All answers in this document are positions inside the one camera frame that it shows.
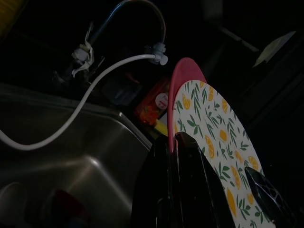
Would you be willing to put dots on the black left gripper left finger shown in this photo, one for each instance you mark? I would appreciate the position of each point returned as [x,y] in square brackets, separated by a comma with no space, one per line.
[154,190]

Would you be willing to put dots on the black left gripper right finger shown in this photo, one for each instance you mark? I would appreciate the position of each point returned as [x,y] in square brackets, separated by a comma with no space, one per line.
[197,190]

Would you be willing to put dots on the pink plate with orange print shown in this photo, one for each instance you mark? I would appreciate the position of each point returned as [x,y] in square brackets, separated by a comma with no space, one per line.
[213,123]

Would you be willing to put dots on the yellow sponge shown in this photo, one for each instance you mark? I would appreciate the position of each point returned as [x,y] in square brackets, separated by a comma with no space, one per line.
[161,127]

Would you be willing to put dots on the black glossy cracked piece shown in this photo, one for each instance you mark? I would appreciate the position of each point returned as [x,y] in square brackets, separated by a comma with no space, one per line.
[268,199]

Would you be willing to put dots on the red peach soap bottle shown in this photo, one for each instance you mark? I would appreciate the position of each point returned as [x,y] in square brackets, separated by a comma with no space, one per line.
[153,104]

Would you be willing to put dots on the stainless steel sink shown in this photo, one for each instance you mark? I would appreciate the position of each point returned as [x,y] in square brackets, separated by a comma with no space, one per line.
[71,154]

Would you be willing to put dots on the clear plastic container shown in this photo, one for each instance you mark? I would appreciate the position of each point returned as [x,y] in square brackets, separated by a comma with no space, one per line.
[123,91]

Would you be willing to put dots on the white torn tape strip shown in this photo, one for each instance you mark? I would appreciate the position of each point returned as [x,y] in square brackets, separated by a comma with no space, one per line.
[86,51]

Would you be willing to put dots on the chrome faucet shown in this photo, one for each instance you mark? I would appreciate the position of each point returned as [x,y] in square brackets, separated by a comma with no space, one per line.
[133,6]

